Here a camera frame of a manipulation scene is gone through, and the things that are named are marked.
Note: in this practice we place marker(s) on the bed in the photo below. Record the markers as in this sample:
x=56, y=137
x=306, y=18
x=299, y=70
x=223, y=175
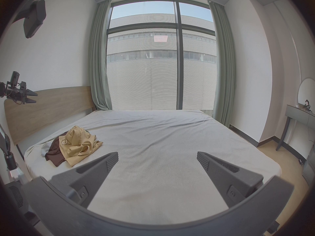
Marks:
x=160, y=136

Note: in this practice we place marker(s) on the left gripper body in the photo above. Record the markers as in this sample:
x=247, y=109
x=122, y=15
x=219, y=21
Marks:
x=21, y=96

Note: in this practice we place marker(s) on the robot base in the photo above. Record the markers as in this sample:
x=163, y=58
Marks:
x=14, y=197

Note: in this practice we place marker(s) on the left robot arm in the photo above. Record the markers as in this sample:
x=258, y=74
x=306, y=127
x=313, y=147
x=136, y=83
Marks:
x=8, y=154

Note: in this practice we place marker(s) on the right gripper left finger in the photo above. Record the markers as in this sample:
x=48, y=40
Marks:
x=96, y=166

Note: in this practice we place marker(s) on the window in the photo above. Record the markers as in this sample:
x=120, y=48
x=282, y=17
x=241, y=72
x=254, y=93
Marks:
x=179, y=58

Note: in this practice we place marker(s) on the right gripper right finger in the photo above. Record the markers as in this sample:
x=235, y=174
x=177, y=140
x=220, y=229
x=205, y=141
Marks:
x=216, y=167

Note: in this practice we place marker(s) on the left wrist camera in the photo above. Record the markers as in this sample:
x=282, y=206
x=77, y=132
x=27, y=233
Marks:
x=14, y=79

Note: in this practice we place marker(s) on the brown shorts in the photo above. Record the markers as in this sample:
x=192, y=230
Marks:
x=55, y=155

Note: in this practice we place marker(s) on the tan shorts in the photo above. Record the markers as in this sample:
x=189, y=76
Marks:
x=76, y=144

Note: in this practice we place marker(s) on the grey dressing table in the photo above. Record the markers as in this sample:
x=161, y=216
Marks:
x=297, y=113

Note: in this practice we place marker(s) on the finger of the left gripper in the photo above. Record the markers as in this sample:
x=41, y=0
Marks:
x=31, y=92
x=30, y=100

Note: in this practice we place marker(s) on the round mirror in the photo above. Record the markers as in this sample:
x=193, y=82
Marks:
x=307, y=92

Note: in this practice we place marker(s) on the grey-green curtain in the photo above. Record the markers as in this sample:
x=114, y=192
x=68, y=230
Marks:
x=224, y=65
x=99, y=65

